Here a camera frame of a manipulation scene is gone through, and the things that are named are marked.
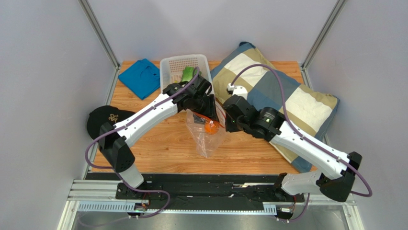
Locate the green fake lettuce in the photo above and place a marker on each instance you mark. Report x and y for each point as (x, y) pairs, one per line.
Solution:
(188, 75)

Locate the blue folded cloth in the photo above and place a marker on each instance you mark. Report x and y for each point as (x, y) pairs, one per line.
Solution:
(142, 78)

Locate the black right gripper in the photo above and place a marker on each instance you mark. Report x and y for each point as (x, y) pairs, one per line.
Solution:
(230, 120)

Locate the clear zip top bag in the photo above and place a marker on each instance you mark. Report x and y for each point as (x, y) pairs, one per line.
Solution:
(206, 144)

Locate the patchwork pillow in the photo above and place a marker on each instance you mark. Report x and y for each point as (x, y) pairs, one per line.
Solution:
(311, 111)

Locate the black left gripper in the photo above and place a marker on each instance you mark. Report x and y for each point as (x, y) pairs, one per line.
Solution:
(211, 111)

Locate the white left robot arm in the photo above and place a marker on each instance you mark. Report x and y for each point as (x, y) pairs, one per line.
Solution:
(115, 141)

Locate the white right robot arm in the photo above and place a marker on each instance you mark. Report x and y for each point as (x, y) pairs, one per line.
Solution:
(336, 170)

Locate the orange fake orange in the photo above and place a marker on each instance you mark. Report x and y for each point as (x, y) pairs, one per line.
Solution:
(211, 128)

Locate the aluminium frame rail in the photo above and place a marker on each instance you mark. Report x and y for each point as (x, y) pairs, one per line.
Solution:
(108, 196)

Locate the black baseball cap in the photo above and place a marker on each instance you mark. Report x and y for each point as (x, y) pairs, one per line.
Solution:
(105, 114)

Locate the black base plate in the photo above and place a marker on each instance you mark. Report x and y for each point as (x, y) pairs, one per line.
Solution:
(219, 192)

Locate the white plastic basket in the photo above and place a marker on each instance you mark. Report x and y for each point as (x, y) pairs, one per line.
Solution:
(171, 68)

